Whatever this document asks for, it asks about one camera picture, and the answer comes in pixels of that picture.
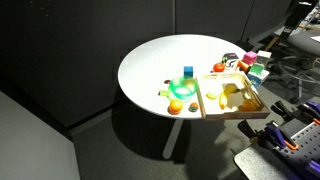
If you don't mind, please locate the pink box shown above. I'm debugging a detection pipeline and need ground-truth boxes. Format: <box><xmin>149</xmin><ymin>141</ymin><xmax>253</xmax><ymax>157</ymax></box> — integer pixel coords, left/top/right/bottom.
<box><xmin>242</xmin><ymin>50</ymin><xmax>258</xmax><ymax>66</ymax></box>

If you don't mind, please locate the blue cube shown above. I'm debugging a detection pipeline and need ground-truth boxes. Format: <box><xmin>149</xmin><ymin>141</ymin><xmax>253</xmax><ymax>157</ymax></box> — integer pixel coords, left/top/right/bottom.
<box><xmin>183</xmin><ymin>65</ymin><xmax>194</xmax><ymax>79</ymax></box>

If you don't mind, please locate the yellow ball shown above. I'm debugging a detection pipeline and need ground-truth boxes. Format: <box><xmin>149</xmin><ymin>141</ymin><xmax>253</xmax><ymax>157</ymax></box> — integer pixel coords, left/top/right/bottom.
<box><xmin>206</xmin><ymin>89</ymin><xmax>220</xmax><ymax>101</ymax></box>

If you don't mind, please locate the small light green toy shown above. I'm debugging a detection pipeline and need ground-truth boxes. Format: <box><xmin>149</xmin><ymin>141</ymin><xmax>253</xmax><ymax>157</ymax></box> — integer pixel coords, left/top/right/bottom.
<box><xmin>157</xmin><ymin>89</ymin><xmax>171</xmax><ymax>98</ymax></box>

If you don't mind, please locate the black and white box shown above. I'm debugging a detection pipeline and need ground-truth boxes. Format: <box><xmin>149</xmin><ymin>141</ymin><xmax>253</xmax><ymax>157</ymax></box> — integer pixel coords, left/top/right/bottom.
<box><xmin>221</xmin><ymin>52</ymin><xmax>240</xmax><ymax>70</ymax></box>

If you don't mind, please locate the wooden tray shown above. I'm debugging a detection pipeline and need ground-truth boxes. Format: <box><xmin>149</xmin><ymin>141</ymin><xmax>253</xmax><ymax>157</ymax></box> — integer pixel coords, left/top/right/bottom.
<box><xmin>195</xmin><ymin>70</ymin><xmax>271</xmax><ymax>121</ymax></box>

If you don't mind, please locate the grey office chair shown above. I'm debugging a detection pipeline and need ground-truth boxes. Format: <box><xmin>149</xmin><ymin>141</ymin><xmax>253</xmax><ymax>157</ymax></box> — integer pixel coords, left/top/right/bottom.
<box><xmin>266</xmin><ymin>28</ymin><xmax>320</xmax><ymax>104</ymax></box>

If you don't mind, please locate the purple clamp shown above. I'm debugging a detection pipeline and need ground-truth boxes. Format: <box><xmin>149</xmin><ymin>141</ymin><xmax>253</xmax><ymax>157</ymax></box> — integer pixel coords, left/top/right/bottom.
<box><xmin>301</xmin><ymin>100</ymin><xmax>320</xmax><ymax>123</ymax></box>

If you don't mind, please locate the orange box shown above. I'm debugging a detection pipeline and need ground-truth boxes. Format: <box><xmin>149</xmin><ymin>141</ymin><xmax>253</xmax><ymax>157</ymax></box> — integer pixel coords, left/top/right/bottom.
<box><xmin>236</xmin><ymin>60</ymin><xmax>251</xmax><ymax>73</ymax></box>

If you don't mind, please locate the yellow toy banana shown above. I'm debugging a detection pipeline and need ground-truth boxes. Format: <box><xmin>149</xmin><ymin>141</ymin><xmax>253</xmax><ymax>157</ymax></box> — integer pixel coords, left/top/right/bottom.
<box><xmin>218</xmin><ymin>84</ymin><xmax>240</xmax><ymax>110</ymax></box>

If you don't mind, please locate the red toy tomato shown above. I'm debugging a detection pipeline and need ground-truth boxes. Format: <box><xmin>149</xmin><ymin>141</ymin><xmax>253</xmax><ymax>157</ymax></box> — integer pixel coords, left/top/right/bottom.
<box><xmin>212</xmin><ymin>62</ymin><xmax>226</xmax><ymax>73</ymax></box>

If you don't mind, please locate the orange ball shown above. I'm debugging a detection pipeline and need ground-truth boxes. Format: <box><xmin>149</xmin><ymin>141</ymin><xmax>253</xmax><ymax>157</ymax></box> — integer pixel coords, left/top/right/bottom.
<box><xmin>168</xmin><ymin>98</ymin><xmax>184</xmax><ymax>116</ymax></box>

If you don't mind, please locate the green bowl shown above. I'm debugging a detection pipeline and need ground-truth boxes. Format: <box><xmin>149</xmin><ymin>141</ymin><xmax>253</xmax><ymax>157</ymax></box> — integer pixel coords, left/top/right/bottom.
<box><xmin>168</xmin><ymin>75</ymin><xmax>200</xmax><ymax>102</ymax></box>

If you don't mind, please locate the green cube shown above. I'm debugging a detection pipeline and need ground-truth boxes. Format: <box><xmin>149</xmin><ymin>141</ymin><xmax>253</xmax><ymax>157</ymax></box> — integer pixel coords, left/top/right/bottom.
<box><xmin>249</xmin><ymin>63</ymin><xmax>265</xmax><ymax>76</ymax></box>

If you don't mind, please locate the orange yellow toy peach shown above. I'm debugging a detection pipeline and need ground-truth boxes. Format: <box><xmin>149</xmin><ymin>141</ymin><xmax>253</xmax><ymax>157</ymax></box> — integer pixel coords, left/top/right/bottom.
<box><xmin>240</xmin><ymin>99</ymin><xmax>260</xmax><ymax>112</ymax></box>

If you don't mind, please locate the small red green ball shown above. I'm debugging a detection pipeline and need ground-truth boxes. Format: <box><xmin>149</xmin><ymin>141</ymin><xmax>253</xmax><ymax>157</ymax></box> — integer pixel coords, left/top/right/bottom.
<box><xmin>188</xmin><ymin>102</ymin><xmax>200</xmax><ymax>113</ymax></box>

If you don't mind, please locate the grey cabinet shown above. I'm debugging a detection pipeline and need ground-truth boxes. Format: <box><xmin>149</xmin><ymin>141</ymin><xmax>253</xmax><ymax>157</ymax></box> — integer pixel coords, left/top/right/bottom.
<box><xmin>0</xmin><ymin>89</ymin><xmax>81</xmax><ymax>180</ymax></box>

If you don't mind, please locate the white table leg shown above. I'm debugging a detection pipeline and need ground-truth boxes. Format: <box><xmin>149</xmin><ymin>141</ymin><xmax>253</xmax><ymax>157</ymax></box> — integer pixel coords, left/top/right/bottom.
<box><xmin>162</xmin><ymin>118</ymin><xmax>184</xmax><ymax>160</ymax></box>

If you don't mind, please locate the grey metal plate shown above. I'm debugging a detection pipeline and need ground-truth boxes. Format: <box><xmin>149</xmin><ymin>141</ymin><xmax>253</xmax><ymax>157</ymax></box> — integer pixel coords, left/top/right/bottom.
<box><xmin>233</xmin><ymin>144</ymin><xmax>301</xmax><ymax>180</ymax></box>

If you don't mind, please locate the white grey box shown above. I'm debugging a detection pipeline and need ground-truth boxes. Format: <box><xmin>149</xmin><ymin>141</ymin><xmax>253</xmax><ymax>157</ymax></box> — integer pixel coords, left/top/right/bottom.
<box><xmin>255</xmin><ymin>50</ymin><xmax>273</xmax><ymax>68</ymax></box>

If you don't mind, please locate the perforated metal board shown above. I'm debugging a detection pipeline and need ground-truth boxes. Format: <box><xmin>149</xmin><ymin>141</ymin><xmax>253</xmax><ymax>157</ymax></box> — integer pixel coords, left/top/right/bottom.
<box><xmin>273</xmin><ymin>121</ymin><xmax>320</xmax><ymax>174</ymax></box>

